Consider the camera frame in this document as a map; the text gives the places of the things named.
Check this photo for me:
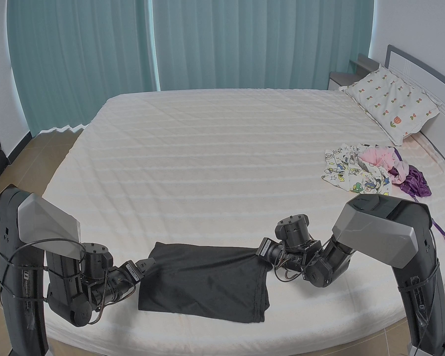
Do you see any black cable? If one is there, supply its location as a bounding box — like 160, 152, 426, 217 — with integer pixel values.
0, 238, 87, 292

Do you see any white printed garment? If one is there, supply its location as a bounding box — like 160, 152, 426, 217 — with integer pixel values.
321, 144, 392, 196

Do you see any white printed pillow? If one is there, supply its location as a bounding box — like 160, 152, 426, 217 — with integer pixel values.
339, 65, 441, 147

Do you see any pink garment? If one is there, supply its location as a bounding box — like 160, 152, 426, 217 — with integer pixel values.
358, 146, 409, 184

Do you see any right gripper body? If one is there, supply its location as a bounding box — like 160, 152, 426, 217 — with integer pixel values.
257, 238, 284, 265

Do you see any blue-green curtain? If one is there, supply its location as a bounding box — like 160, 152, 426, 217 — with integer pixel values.
7, 0, 161, 137
152, 0, 376, 92

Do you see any bed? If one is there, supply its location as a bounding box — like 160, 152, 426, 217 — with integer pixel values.
41, 44, 445, 356

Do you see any grey bedside table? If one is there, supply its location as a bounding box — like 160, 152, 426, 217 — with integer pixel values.
328, 53, 379, 91

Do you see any purple garment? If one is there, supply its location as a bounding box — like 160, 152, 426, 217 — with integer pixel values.
389, 146, 445, 262

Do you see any black T-shirt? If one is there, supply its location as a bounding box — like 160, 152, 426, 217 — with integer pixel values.
138, 241, 273, 324

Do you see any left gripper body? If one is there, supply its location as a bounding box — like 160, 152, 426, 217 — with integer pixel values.
116, 260, 143, 285

